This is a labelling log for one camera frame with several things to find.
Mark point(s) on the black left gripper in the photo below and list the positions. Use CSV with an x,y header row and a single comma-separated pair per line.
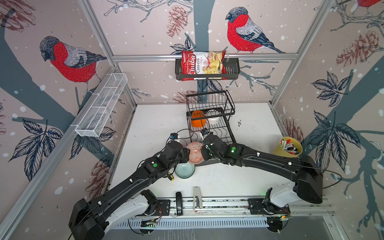
x,y
185,154

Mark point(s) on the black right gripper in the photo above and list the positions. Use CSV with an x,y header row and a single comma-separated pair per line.
x,y
205,157

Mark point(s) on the red patterned ceramic bowl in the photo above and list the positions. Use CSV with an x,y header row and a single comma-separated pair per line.
x,y
195,156

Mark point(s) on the orange plastic bowl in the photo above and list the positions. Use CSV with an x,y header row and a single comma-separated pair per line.
x,y
198,119

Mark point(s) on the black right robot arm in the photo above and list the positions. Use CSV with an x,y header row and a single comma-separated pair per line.
x,y
305,180

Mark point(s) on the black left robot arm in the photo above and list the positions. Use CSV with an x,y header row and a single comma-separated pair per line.
x,y
91,220

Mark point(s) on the yellow black screwdriver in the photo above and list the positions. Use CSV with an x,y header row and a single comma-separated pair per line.
x,y
170,176

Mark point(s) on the yellow marker cup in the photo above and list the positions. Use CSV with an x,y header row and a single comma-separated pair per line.
x,y
288,147

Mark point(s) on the red cassava chips bag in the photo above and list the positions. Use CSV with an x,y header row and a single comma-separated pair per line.
x,y
203,63

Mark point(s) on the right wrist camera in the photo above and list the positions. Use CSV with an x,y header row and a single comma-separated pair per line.
x,y
204,133

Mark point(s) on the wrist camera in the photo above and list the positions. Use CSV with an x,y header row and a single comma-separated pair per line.
x,y
204,133
174,137

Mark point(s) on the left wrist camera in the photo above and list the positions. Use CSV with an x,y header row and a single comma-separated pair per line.
x,y
174,137

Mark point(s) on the black wire dish rack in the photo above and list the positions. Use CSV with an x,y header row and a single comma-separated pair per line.
x,y
220,101

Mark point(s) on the grey metal bracket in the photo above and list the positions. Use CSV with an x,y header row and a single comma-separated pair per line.
x,y
197,199

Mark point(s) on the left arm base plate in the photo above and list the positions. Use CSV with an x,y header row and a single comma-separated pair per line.
x,y
160,208

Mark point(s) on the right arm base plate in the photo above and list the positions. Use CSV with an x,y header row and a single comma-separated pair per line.
x,y
258,207

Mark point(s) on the black wall wire shelf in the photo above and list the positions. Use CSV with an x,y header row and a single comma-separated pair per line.
x,y
231,66

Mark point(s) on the white mesh wall basket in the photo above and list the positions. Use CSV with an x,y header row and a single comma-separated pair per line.
x,y
98,113

